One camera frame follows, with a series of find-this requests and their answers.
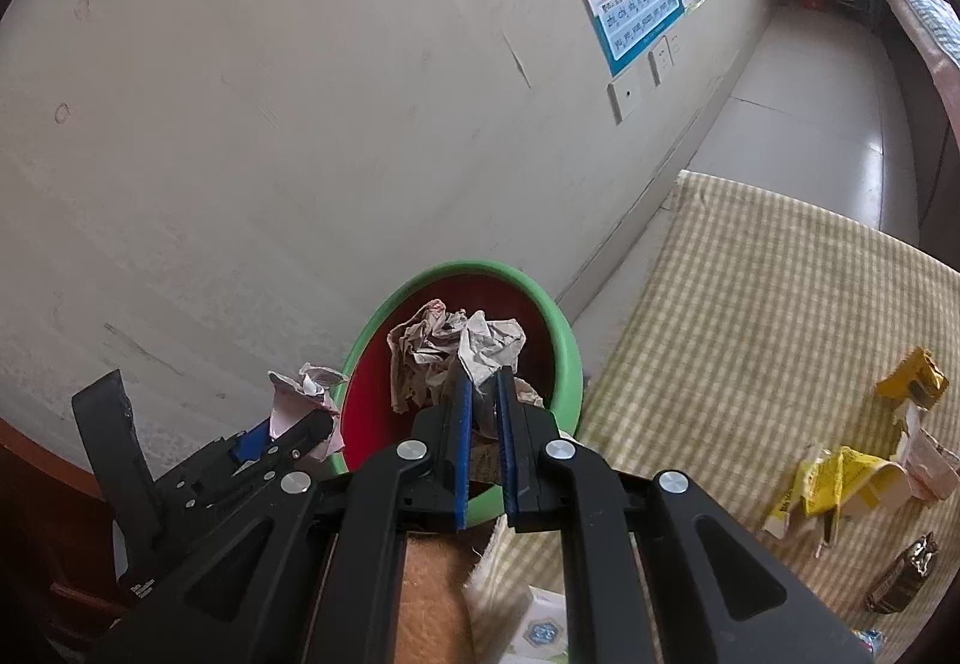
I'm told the light blue foil bag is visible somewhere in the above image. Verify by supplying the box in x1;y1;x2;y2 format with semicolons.
851;628;884;662

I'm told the brown dark snack packet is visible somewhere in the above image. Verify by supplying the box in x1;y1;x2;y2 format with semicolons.
864;531;939;614

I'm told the beige checkered table cloth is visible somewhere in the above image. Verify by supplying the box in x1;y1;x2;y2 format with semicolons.
466;172;958;662

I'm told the white wall socket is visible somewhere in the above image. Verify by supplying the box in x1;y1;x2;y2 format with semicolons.
647;37;674;88

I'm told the yellow brown snack wrapper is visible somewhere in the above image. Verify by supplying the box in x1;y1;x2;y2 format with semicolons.
875;347;950;410

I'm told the small pink paper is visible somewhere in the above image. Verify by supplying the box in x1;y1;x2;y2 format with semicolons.
268;363;348;462

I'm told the green red trash bin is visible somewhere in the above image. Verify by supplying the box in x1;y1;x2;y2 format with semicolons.
332;260;584;526

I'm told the white wall switch plate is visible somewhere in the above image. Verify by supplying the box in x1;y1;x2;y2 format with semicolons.
607;66;643;125

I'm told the white pink paper scrap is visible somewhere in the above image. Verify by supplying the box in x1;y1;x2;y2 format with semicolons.
895;402;958;501

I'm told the yellow paper packet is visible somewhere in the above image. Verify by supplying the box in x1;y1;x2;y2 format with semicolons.
763;444;911;549

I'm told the orange plush towel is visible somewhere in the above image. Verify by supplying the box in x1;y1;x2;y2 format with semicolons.
394;534;478;664

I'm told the bed with plaid quilt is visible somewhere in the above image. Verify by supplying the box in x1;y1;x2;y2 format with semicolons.
885;0;958;134

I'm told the white blue box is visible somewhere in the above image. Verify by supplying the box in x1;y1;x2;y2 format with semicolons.
498;586;569;664

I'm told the printed paper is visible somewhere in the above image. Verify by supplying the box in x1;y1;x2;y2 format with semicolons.
386;299;527;414

